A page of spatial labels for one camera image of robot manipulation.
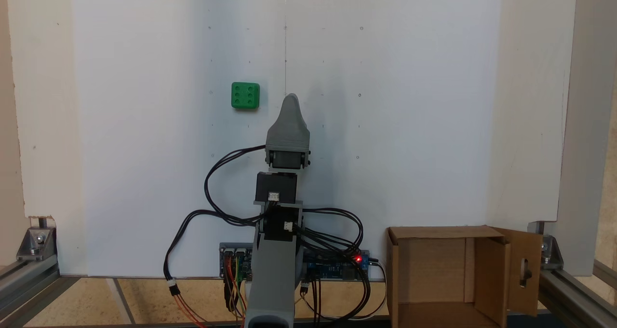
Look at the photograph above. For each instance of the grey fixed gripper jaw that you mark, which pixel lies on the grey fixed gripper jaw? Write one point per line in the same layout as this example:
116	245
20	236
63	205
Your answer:
290	110

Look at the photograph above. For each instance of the green dice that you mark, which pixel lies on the green dice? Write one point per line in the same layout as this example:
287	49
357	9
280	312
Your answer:
245	95

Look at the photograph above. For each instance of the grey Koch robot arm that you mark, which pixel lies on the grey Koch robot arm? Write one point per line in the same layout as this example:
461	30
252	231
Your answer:
272	270

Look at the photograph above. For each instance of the white paper sheet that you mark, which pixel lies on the white paper sheet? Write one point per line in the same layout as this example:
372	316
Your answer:
409	125

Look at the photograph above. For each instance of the grey-mounted motor driver board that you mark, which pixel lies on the grey-mounted motor driver board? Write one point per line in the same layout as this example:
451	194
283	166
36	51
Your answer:
234	253

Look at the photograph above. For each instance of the blue circuit board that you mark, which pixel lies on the blue circuit board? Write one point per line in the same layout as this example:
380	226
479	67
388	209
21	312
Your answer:
337	269

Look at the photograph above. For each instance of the open cardboard box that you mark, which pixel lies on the open cardboard box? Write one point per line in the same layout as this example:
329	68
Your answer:
434	265

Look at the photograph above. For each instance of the aluminium corner bracket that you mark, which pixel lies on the aluminium corner bracket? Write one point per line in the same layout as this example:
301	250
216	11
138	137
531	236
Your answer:
549	253
36	243

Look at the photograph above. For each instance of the aluminium frame rail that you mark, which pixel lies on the aluminium frame rail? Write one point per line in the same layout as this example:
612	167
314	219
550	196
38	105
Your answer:
29	284
578	294

